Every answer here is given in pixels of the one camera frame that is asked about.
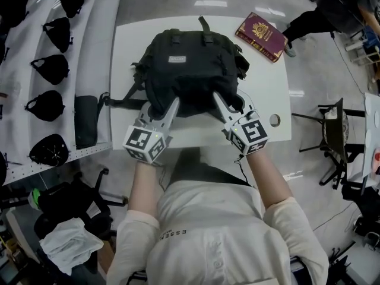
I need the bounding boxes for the person's black trousers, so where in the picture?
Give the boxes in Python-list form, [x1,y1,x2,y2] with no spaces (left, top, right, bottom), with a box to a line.
[170,147,251,190]

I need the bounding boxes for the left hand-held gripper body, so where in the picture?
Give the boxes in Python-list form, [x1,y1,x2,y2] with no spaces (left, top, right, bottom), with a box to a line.
[122,116,172,163]

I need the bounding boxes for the black swivel chair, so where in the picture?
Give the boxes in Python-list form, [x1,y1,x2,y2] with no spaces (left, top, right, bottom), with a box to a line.
[319,151,369,191]

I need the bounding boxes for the person's right forearm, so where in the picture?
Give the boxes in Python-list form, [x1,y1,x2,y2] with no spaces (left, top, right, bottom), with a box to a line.
[245,151,295,213]

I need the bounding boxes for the white metal shelving rack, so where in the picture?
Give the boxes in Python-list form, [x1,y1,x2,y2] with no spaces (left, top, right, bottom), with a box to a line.
[0,0,126,187]

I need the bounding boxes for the person's cream shirt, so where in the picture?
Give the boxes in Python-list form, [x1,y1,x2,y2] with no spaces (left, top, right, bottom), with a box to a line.
[106,179,330,285]

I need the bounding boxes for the black bag with strap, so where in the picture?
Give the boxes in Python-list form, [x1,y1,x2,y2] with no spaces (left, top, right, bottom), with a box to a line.
[74,92,111,150]

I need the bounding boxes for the black backpack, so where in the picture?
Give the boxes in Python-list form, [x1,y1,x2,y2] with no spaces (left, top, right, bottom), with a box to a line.
[108,15,251,119]

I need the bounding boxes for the white table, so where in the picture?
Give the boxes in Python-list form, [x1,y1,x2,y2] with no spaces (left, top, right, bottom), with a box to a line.
[109,15,293,148]

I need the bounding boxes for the dark red ornate book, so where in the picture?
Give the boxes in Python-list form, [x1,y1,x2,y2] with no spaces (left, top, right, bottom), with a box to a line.
[235,11,289,64]

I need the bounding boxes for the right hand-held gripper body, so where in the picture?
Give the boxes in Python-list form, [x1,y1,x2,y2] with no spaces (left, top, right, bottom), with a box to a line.
[223,110,270,156]

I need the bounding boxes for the black office chair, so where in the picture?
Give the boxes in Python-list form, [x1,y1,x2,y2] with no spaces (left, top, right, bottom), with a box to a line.
[33,167,130,249]

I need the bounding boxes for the light grey garment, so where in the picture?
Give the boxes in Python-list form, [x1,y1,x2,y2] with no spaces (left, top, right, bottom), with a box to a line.
[39,217,105,276]

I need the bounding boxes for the rows of black caps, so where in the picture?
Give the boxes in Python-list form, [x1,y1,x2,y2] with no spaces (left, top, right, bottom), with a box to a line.
[0,0,93,168]

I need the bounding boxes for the white narrow desk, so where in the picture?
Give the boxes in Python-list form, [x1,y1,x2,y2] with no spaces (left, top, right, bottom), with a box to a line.
[362,92,380,180]

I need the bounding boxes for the black chair with patterned cushion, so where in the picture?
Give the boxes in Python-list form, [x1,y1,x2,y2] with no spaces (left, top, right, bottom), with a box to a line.
[292,97,366,166]

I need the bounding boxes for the green white plastic bag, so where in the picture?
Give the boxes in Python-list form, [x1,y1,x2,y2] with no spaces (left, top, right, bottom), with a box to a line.
[28,188,43,211]

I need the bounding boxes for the person's left forearm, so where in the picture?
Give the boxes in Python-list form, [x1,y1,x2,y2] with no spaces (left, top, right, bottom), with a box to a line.
[127,159,167,220]

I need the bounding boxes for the pink plate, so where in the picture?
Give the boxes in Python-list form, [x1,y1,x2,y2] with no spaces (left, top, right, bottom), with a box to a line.
[370,148,380,175]

